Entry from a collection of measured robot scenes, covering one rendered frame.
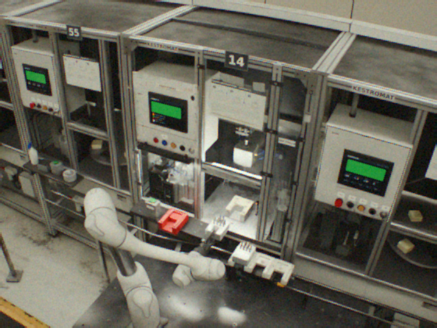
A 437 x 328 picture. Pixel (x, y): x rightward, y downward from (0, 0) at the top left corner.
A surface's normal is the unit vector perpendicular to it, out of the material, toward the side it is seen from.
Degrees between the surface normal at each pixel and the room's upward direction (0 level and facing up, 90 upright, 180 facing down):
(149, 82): 90
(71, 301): 0
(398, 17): 90
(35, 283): 0
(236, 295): 0
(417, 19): 90
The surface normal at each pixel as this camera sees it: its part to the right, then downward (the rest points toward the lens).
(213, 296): 0.03, -0.83
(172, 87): -0.44, 0.50
